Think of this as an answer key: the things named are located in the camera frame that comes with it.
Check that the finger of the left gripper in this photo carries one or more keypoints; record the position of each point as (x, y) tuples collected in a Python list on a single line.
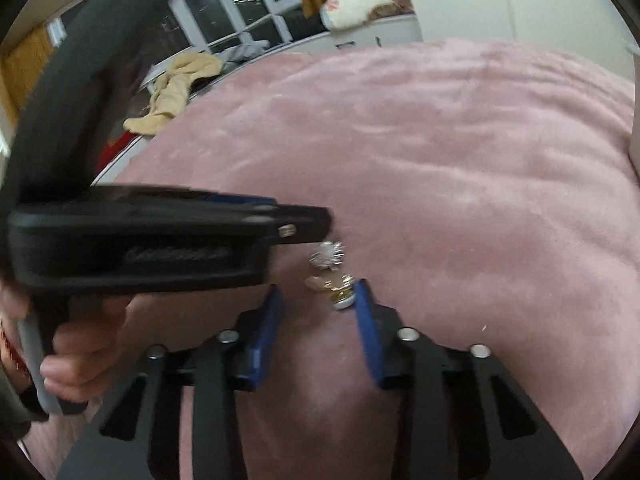
[(290, 224), (230, 199)]

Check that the person's left hand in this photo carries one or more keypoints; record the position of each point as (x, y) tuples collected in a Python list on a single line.
[(86, 351)]

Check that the cream yellow garment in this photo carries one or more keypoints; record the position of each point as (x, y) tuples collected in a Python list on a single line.
[(172, 90)]

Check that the large dark window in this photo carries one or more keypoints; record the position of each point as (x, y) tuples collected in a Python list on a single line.
[(215, 25)]

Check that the pink plush bed blanket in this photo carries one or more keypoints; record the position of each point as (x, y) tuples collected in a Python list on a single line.
[(484, 190)]

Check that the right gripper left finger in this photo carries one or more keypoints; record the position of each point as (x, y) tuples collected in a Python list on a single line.
[(136, 432)]

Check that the gold and pearl earring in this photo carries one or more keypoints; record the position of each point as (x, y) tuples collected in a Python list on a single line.
[(341, 293)]

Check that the red cloth item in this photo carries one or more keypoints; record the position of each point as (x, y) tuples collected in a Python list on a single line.
[(114, 148)]

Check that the silver sparkly brooch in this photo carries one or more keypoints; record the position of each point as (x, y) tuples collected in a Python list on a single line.
[(328, 256)]

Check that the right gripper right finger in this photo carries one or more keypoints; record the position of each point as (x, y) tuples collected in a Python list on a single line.
[(462, 414)]

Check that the grey crumpled clothing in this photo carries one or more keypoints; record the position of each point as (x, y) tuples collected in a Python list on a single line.
[(234, 57)]

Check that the white wardrobe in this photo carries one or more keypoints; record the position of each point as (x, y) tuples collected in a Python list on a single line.
[(593, 29)]

